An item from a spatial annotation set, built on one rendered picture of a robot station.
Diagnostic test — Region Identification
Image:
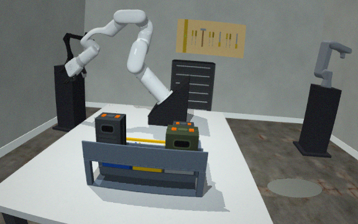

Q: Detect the olive green case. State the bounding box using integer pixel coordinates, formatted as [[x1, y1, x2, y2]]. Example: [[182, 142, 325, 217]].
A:
[[165, 124, 199, 151]]

